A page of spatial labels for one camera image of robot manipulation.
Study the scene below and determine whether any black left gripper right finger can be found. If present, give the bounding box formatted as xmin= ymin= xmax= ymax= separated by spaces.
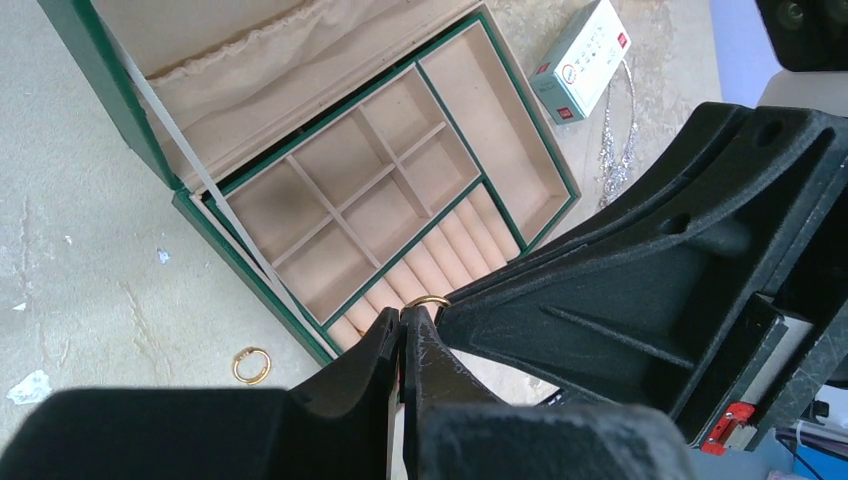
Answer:
xmin=400 ymin=306 xmax=696 ymax=479

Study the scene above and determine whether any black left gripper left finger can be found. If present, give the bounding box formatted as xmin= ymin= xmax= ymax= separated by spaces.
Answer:
xmin=1 ymin=308 xmax=400 ymax=479

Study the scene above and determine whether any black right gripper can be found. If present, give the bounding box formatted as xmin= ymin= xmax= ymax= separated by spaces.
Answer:
xmin=437 ymin=102 xmax=847 ymax=449

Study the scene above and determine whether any gold ring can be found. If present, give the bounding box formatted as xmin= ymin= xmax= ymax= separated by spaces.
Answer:
xmin=401 ymin=294 xmax=452 ymax=313
xmin=231 ymin=347 xmax=274 ymax=386

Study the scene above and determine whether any green jewelry box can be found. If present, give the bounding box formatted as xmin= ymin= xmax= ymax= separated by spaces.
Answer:
xmin=41 ymin=1 xmax=579 ymax=365

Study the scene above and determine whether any small white green box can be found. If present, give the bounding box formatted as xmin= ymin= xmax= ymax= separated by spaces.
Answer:
xmin=528 ymin=0 xmax=632 ymax=125

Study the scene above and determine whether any silver necklace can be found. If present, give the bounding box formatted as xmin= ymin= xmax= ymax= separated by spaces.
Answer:
xmin=596 ymin=58 xmax=641 ymax=210

